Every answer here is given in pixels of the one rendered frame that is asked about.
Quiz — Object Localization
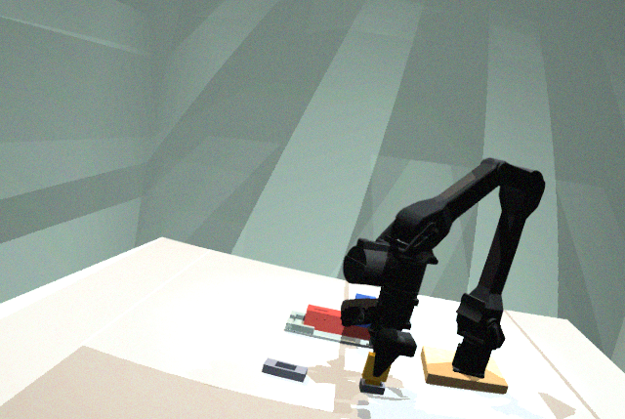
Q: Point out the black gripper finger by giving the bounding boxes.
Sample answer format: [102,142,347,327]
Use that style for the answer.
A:
[370,337,400,378]
[367,326,376,353]

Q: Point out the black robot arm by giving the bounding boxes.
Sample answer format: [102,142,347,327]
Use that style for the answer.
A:
[340,158,546,378]

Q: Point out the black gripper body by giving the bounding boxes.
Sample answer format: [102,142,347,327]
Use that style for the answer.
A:
[373,285,420,357]

